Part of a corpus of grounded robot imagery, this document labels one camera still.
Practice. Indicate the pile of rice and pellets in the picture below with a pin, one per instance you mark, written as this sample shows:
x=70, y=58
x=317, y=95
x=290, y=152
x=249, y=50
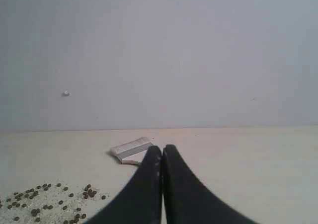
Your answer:
x=52, y=203

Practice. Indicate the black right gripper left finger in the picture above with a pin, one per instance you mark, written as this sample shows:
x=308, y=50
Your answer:
x=140, y=201

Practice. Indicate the wooden paint brush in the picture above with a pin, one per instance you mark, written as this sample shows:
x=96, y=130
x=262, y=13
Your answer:
x=131, y=153

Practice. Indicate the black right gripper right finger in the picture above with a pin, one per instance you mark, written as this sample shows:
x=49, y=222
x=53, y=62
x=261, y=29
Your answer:
x=187, y=200

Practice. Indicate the white blob on wall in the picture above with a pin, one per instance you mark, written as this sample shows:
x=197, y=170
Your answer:
x=65, y=94

